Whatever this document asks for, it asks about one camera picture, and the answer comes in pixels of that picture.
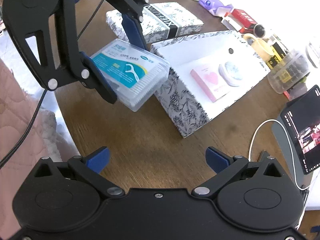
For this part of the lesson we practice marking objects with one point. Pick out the tablet with grey cover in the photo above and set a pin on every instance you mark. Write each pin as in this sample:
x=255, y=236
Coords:
x=300, y=143

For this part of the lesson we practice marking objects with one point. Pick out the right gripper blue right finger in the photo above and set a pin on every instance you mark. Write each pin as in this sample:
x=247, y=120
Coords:
x=228, y=170

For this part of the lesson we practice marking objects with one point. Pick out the red and white carton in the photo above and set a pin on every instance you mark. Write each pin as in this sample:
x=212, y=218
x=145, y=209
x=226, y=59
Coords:
x=239, y=20

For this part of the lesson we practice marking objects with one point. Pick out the white round camera gadget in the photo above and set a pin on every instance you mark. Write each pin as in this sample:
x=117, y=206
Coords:
x=258, y=31

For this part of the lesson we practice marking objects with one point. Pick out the clear plastic water bottle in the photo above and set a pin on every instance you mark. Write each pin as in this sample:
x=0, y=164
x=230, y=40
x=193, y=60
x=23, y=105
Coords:
x=289, y=71

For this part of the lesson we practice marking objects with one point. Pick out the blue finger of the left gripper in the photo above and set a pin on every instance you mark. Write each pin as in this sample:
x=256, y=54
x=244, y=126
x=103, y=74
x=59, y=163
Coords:
x=132, y=15
x=76, y=65

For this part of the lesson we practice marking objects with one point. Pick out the floral box lid XIEFURN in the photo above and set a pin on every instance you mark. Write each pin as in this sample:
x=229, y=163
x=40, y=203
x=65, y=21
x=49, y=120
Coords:
x=162, y=21

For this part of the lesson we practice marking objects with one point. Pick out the purple tissue pack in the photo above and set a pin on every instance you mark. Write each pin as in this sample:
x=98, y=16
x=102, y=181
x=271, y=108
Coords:
x=216, y=7

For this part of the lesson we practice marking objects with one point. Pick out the yellow ceramic mug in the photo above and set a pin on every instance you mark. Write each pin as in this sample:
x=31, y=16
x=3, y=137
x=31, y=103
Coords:
x=260, y=46

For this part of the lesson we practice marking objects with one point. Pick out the pink heart cosmetic box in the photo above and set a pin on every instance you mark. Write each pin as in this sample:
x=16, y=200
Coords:
x=210, y=81

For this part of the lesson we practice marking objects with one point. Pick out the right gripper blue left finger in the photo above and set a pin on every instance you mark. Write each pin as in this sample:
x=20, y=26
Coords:
x=87, y=169

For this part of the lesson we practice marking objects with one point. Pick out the yellow black box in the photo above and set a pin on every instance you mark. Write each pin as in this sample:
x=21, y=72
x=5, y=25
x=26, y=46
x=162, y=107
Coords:
x=279, y=52

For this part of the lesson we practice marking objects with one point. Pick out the clear dental floss box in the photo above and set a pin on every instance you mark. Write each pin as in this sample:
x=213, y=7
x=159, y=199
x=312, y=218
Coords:
x=133, y=73

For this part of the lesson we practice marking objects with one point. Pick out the white round compact case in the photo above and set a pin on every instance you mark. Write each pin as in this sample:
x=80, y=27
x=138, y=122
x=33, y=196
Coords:
x=232, y=74

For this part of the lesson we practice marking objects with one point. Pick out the open floral white box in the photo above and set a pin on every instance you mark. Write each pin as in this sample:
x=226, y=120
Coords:
x=182, y=98

